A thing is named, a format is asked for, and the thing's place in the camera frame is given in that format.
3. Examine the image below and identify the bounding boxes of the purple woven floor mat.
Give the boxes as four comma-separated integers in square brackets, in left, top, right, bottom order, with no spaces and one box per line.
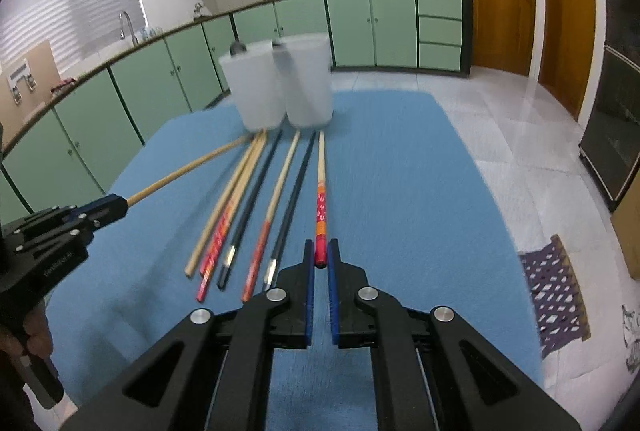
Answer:
[517,235,592,360]

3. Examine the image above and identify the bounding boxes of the black glass-front cabinet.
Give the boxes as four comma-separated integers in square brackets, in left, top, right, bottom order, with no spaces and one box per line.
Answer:
[579,0,640,212]

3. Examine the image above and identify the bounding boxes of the person's left hand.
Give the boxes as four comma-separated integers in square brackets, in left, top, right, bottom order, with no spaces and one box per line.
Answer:
[0,310,55,363]

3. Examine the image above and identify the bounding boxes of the blue mat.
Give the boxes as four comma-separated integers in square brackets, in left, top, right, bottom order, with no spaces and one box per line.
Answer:
[47,90,546,431]

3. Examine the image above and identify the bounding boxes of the cardboard box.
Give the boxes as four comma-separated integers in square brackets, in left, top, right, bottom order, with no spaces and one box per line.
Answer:
[610,191,640,283]

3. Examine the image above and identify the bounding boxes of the chrome faucet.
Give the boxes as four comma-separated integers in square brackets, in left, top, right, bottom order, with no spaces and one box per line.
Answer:
[118,11,141,46]

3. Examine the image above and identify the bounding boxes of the plain wooden chopstick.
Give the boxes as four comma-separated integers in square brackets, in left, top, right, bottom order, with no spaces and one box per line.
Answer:
[185,133,263,276]
[125,134,253,208]

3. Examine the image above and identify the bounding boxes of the crumpled printed rag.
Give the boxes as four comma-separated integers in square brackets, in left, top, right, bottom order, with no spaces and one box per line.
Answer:
[620,303,640,377]

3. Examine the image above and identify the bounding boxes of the plain wooden door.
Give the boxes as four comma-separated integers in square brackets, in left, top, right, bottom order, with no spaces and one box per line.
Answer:
[535,0,599,122]

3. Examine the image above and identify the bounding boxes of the green base kitchen cabinets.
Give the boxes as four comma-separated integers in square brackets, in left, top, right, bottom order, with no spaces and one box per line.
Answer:
[0,0,473,222]

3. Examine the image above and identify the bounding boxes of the translucent white plastic cup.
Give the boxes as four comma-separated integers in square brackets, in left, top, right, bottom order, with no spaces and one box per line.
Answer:
[220,42,289,132]
[272,35,335,128]

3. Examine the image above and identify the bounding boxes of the wooden chopstick with red floral end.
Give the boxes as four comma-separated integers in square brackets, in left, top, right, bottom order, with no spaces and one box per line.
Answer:
[314,130,328,269]

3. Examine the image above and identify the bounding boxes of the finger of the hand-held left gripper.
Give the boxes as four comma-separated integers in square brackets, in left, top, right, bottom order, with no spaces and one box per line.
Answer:
[22,194,126,228]
[12,206,129,263]

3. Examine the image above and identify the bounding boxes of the black chopstick with silver band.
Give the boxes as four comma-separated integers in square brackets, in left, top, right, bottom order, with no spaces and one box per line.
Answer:
[216,130,283,289]
[262,131,318,289]

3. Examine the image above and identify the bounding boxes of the cardboard panel with white handles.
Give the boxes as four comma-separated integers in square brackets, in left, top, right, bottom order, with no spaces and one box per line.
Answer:
[0,40,61,136]

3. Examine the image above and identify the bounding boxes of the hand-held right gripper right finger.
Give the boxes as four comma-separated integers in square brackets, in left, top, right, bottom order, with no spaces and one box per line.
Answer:
[329,239,583,431]

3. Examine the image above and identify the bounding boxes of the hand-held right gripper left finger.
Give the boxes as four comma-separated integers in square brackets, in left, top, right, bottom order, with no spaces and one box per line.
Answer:
[60,240,316,431]

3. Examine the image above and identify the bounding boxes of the red printed chopstick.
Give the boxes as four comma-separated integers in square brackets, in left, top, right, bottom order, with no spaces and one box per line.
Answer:
[199,133,266,277]
[196,133,269,303]

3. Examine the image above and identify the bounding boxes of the wooden chopstick with orange-red end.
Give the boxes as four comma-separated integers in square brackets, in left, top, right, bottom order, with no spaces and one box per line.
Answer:
[241,130,302,303]

